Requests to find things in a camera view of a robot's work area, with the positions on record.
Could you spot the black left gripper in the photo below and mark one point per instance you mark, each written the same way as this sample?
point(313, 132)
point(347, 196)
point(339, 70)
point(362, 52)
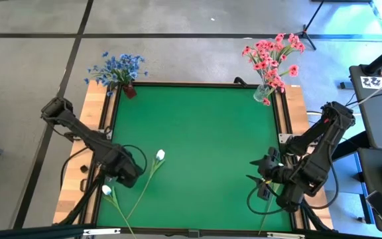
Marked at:
point(124, 169)

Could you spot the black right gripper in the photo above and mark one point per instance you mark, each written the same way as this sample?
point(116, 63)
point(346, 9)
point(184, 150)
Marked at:
point(277, 174)

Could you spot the white tulip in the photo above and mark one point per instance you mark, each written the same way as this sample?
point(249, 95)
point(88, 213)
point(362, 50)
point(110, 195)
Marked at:
point(265, 215)
point(160, 154)
point(106, 190)

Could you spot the pink flower bunch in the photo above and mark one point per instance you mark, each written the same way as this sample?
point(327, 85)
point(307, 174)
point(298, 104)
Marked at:
point(280, 41)
point(260, 54)

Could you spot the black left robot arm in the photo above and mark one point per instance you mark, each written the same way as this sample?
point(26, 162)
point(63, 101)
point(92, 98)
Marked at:
point(88, 137)

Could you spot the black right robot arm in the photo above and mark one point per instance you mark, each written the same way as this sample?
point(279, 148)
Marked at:
point(323, 146)

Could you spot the clear glass vase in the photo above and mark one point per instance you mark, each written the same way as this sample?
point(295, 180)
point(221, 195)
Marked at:
point(260, 94)

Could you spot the red glass vase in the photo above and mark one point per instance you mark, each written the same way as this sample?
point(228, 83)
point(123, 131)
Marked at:
point(130, 92)

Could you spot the small black knob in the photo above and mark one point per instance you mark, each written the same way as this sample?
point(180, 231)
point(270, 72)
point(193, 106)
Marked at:
point(84, 168)

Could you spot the green table mat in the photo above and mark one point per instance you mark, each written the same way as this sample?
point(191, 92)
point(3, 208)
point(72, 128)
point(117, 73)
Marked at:
point(204, 149)

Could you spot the long silver plate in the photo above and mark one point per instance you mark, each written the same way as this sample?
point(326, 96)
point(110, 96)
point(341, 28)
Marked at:
point(285, 235)
point(101, 231)

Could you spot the black side desk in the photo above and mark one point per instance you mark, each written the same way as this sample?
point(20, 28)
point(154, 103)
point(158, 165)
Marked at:
point(373, 172)

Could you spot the black tripod stand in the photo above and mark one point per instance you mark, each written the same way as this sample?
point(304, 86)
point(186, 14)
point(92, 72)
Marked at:
point(305, 32)

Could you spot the white printed sticker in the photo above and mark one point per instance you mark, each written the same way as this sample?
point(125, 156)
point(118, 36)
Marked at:
point(376, 83)

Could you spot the small silver bracket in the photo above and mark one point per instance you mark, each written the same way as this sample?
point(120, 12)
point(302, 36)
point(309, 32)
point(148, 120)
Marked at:
point(284, 138)
point(108, 134)

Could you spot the black aluminium table frame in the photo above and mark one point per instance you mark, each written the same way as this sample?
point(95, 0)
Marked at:
point(230, 231)

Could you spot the small grey camera block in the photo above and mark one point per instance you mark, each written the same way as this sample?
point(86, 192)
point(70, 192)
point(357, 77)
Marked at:
point(193, 233)

